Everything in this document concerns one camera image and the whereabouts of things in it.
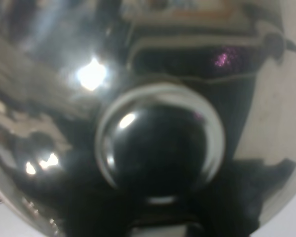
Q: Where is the stainless steel teapot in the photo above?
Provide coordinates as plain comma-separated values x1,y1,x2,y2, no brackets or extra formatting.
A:
0,0,296,237

